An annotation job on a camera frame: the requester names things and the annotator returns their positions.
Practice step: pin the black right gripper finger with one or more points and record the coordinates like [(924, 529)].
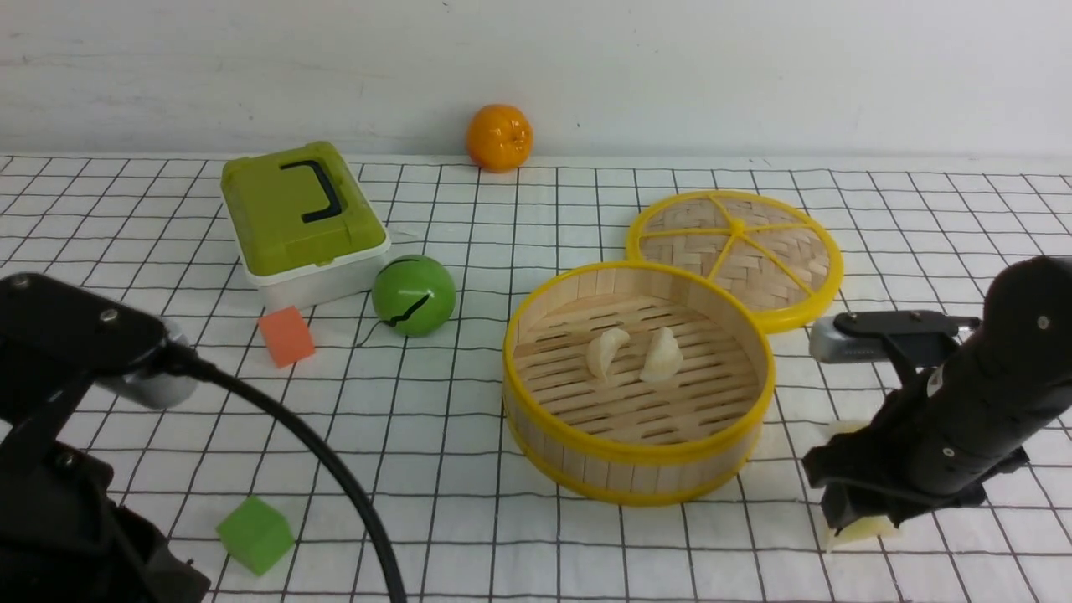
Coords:
[(844, 505)]

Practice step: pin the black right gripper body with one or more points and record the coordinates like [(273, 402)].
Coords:
[(950, 427)]

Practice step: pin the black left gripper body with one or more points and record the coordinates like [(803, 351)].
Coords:
[(64, 539)]

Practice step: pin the green dumpling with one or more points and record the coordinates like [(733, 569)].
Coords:
[(843, 427), (861, 530)]

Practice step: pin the white dumpling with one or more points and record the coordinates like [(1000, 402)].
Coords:
[(602, 350), (664, 357)]

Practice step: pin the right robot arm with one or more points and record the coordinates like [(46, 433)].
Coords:
[(1039, 286)]

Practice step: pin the bamboo steamer tray yellow rim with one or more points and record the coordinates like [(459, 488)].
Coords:
[(624, 441)]

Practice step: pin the woven bamboo steamer lid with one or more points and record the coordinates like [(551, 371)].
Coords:
[(778, 262)]

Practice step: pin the green foam cube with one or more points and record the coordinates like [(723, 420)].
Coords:
[(256, 535)]

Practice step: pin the orange foam cube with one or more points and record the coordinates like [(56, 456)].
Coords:
[(287, 336)]

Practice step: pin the white black grid tablecloth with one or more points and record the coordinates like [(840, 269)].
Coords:
[(419, 421)]

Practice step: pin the green lid white box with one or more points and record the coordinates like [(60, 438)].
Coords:
[(305, 231)]

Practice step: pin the orange plastic fruit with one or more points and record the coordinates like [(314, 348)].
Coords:
[(499, 138)]

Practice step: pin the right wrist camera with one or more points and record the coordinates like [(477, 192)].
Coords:
[(921, 337)]

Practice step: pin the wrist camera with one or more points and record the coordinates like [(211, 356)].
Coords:
[(921, 337), (157, 386)]

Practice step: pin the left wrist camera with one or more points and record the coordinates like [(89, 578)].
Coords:
[(157, 386)]

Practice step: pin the green ball with cord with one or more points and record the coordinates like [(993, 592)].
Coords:
[(414, 295)]

